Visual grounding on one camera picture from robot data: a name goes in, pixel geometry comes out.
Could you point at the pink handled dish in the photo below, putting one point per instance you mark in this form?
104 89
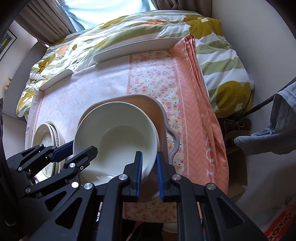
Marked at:
169 141

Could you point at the pink floral tablecloth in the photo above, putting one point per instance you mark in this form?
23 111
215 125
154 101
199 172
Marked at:
169 81

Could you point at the floral green yellow quilt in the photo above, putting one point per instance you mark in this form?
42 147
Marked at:
228 83

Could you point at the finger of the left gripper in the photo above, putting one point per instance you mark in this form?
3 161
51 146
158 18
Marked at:
34 159
71 168

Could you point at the grey curtain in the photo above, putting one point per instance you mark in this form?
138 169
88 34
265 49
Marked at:
45 20

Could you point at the white bowl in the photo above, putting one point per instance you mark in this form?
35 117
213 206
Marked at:
118 130

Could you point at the yellow duck cartoon plate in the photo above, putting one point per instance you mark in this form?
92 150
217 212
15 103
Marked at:
59 142

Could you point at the white tray edge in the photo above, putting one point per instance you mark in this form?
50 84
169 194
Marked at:
135 48
64 74

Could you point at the grey cloth garment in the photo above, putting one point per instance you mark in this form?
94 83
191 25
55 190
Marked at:
279 136

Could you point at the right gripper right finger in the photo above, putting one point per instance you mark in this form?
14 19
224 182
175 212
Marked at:
203 212

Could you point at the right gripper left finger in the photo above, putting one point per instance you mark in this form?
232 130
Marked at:
94 212

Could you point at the small chick print plate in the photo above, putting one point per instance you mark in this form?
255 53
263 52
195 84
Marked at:
45 135

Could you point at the framed wall picture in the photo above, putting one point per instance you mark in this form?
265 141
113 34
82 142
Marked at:
8 39

